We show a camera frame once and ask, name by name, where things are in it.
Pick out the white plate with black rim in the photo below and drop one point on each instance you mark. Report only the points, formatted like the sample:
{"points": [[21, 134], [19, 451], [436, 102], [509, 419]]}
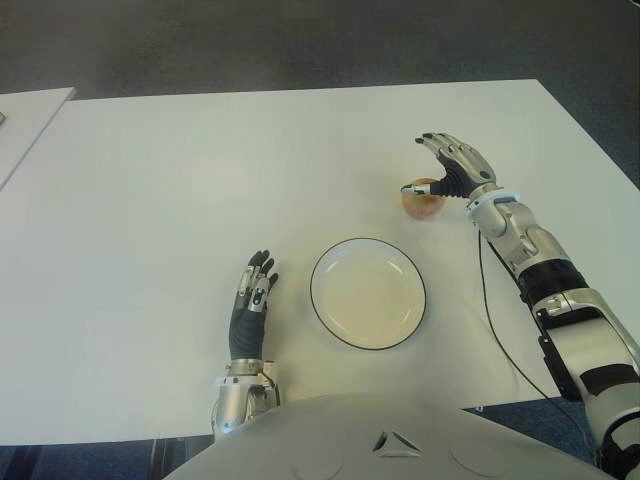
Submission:
{"points": [[367, 295]]}

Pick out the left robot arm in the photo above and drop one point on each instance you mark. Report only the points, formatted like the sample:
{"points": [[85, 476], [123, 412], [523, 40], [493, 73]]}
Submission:
{"points": [[235, 405]]}

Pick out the grey robot torso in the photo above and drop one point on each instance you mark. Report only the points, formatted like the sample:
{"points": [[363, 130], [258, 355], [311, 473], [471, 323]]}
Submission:
{"points": [[350, 440]]}

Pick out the white side table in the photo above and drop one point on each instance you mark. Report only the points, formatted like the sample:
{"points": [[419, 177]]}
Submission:
{"points": [[30, 120]]}

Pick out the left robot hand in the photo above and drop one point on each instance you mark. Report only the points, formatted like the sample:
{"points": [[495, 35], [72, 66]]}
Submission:
{"points": [[245, 335]]}

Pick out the yellow-red apple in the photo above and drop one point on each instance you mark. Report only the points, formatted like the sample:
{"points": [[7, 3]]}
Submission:
{"points": [[420, 206]]}

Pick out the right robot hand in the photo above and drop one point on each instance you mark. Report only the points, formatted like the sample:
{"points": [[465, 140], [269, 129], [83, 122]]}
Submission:
{"points": [[462, 170]]}

